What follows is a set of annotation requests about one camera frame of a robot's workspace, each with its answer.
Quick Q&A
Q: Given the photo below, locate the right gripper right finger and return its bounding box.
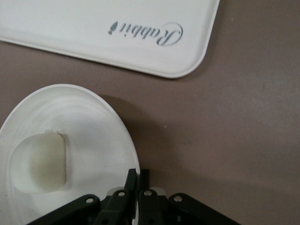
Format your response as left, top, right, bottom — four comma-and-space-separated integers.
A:
137, 168, 237, 225

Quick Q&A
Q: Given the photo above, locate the brown table cover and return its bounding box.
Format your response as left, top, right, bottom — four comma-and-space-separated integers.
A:
0, 0, 300, 225

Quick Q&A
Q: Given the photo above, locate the cream rabbit print tray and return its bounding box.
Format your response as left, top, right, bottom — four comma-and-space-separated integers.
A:
0, 0, 221, 79

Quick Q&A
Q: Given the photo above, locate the cream round plate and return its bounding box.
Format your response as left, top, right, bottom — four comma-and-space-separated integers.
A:
0, 83, 142, 225

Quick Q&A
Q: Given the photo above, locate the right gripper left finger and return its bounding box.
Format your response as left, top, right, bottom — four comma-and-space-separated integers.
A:
28, 168, 138, 225

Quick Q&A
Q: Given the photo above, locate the white steamed bun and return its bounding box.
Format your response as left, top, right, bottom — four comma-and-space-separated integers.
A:
12, 131, 69, 193

